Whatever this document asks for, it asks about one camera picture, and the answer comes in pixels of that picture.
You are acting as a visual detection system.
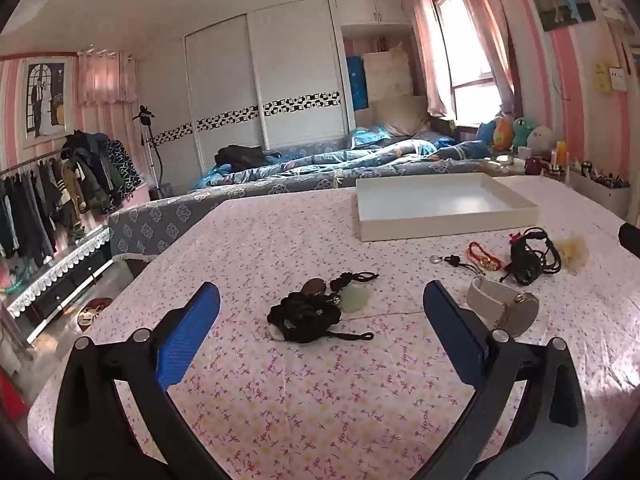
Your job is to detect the white plush toy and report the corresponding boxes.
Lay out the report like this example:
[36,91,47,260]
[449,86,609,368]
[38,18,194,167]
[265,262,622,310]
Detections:
[527,125,555,157]

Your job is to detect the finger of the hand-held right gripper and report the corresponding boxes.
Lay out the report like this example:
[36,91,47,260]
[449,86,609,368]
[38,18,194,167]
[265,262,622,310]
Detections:
[618,222,640,263]

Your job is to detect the white sliding wardrobe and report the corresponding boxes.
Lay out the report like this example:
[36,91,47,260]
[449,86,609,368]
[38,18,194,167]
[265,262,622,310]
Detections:
[137,0,356,176]

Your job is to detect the cream storage bag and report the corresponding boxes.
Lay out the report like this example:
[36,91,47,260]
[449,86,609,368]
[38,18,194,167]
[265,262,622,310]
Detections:
[362,49,414,100]

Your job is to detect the pink floral tablecloth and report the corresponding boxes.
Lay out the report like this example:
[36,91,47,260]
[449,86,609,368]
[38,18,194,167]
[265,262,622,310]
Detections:
[27,175,640,480]

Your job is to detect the blue patterned pillow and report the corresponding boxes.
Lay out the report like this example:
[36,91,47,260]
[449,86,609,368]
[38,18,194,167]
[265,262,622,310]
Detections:
[349,126,388,145]

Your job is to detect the rack of hanging clothes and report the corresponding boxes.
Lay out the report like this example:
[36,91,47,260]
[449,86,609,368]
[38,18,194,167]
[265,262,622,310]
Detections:
[0,130,143,271]

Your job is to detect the long pink window curtain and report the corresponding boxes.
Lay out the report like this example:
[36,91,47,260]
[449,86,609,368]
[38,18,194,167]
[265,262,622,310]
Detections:
[450,0,516,113]
[407,0,453,117]

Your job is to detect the beige fluffy hair tie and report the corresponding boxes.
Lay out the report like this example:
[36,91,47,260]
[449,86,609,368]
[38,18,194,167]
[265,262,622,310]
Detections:
[555,237,590,275]

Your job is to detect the bed with grey patterned cover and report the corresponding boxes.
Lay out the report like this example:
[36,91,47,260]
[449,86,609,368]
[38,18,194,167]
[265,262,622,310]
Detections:
[107,132,506,263]

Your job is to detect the orange plush toy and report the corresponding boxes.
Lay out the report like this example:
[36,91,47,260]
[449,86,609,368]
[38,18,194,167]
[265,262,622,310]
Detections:
[492,116,516,151]

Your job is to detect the black drawer cabinet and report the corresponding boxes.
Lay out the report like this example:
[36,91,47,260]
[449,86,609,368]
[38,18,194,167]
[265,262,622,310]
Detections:
[0,232,113,346]

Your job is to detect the white tray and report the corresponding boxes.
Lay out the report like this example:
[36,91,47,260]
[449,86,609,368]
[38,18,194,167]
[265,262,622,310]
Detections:
[355,172,541,242]

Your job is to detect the white overhead cabinet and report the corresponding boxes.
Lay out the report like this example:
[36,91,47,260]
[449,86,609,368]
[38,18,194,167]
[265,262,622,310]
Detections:
[334,0,412,26]

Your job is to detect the white wristwatch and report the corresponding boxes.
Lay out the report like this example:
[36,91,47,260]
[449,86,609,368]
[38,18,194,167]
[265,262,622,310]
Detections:
[467,275,541,338]

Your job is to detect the red cord bracelet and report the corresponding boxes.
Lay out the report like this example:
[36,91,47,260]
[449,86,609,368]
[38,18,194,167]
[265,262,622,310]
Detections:
[467,241,503,273]

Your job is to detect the white organizer box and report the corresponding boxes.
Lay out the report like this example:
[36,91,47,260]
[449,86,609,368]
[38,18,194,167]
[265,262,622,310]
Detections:
[567,160,632,221]

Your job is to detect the beige pillow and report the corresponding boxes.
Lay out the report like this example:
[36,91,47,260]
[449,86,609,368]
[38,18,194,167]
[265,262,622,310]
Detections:
[369,95,432,137]

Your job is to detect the blue plush toy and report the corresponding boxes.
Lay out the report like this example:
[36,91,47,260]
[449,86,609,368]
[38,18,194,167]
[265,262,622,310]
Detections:
[476,119,501,145]

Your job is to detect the blue floral quilt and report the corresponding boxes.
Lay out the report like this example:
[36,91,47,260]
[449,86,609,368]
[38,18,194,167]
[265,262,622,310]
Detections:
[192,137,493,191]

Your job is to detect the green plush toy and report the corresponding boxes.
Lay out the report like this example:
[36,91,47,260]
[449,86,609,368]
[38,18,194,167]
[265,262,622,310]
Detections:
[512,117,540,150]

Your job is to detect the wall poster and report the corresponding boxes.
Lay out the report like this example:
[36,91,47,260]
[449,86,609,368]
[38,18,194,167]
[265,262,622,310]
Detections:
[22,57,76,138]

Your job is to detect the black clothing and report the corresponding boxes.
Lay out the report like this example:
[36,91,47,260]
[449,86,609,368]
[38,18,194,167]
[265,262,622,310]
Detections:
[215,145,268,167]

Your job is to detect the black leather bracelets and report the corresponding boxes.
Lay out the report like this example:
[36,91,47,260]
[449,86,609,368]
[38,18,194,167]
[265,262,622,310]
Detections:
[501,227,560,286]

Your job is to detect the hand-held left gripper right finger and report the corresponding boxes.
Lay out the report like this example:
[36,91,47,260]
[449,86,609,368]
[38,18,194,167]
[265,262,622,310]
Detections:
[422,280,588,480]

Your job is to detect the slippers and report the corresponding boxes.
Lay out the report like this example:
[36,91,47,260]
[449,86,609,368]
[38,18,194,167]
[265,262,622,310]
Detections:
[77,297,115,333]

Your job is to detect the blue patterned fabric roll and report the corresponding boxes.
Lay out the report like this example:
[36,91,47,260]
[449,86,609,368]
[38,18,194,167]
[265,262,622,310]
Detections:
[346,55,370,111]

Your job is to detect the window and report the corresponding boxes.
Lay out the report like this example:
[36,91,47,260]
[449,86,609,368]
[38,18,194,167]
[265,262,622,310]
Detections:
[435,0,503,126]

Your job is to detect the jade pendant with black cord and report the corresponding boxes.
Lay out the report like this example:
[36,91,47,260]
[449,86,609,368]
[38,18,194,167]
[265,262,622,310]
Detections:
[327,271,381,315]

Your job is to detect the black beaded bracelet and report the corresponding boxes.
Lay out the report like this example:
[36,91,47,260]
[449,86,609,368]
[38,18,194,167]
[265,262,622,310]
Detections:
[266,291,376,345]

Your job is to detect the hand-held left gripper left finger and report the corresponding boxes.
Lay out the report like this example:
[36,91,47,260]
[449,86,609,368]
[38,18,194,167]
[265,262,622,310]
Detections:
[50,281,236,480]

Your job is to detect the black garment steamer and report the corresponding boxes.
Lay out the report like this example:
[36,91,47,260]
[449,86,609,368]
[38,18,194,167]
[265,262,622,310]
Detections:
[132,104,173,198]

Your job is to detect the short pink curtain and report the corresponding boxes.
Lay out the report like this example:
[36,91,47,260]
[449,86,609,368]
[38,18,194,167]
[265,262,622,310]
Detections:
[77,49,138,107]

